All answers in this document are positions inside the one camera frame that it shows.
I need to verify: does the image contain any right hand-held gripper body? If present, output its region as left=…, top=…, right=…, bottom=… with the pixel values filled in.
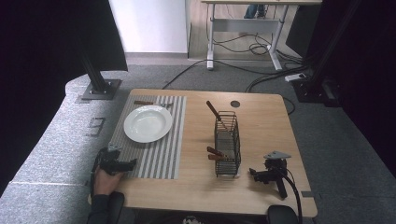
left=261, top=150, right=292, bottom=200

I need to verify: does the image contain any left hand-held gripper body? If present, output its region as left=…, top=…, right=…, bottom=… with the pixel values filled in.
left=96, top=142, right=125, bottom=176

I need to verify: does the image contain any person's left hand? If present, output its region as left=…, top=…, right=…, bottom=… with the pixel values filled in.
left=92, top=165, right=125, bottom=197

